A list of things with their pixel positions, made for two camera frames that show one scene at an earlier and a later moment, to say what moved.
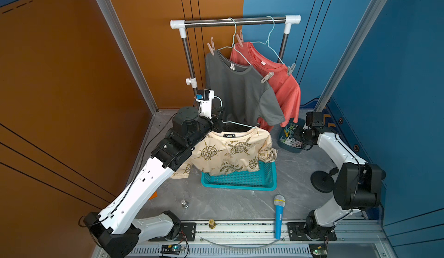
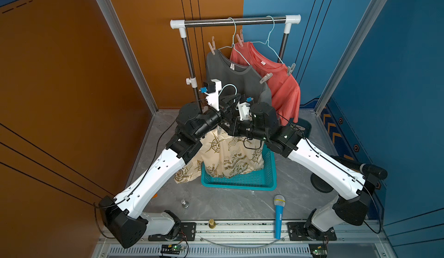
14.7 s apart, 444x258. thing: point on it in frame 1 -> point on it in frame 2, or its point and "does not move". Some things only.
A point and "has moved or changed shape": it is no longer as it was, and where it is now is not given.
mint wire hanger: [230, 121] has moved or changed shape
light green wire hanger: [267, 41] does not move
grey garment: [241, 94] does not move
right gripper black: [297, 136] -> [234, 129]
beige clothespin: [211, 50] does not move
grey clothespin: [289, 69] does not move
